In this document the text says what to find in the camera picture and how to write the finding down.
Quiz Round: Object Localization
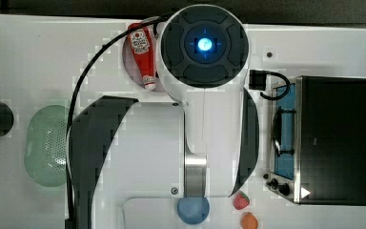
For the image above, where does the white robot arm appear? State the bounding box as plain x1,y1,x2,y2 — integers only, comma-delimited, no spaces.
155,4,251,198

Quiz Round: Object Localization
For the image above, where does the red ketchup bottle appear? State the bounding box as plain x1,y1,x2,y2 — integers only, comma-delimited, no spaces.
128,23,156,91

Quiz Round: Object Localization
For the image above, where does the blue bowl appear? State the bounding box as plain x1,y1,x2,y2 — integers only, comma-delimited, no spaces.
177,198,210,225

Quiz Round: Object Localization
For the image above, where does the red plush strawberry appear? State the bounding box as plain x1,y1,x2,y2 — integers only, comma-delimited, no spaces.
233,191,250,210

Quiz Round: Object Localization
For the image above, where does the orange plush fruit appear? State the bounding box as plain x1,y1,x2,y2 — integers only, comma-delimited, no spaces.
240,212,258,229

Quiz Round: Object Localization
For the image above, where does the green perforated tray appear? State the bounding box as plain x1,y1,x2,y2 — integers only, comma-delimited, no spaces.
24,105,69,187

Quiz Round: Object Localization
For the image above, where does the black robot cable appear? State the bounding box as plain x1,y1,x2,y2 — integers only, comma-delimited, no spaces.
65,13,173,229

